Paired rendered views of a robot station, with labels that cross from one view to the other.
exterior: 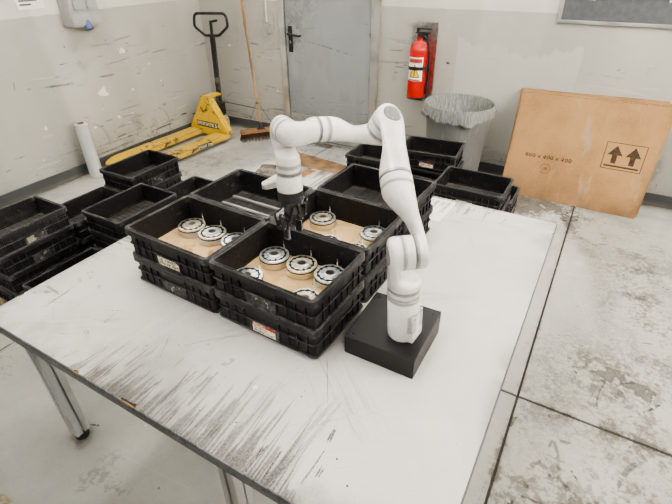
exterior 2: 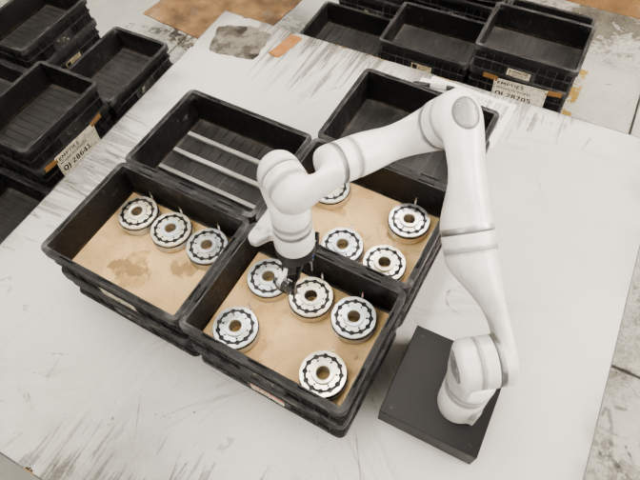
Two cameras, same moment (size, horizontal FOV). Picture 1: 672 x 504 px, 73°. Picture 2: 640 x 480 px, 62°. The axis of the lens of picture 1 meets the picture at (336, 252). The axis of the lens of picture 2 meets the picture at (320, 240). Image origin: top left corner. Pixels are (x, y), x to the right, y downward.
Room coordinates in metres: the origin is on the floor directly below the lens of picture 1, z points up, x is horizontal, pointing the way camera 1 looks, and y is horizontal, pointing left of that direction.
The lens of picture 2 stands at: (0.68, 0.08, 1.97)
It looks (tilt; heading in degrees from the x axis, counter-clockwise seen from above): 58 degrees down; 0
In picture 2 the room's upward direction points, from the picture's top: 4 degrees counter-clockwise
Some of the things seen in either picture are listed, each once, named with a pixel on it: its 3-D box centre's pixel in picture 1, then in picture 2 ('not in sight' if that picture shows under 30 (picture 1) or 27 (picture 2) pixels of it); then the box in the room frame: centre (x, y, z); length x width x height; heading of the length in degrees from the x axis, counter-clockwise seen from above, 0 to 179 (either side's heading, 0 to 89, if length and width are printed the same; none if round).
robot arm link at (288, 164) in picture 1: (285, 145); (286, 194); (1.21, 0.13, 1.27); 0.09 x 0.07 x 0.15; 27
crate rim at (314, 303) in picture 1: (287, 259); (293, 310); (1.17, 0.15, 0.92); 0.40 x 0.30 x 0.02; 58
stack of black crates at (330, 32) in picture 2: not in sight; (350, 49); (2.84, -0.12, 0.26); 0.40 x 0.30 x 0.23; 60
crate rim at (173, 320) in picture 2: (196, 226); (147, 236); (1.39, 0.49, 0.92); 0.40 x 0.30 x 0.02; 58
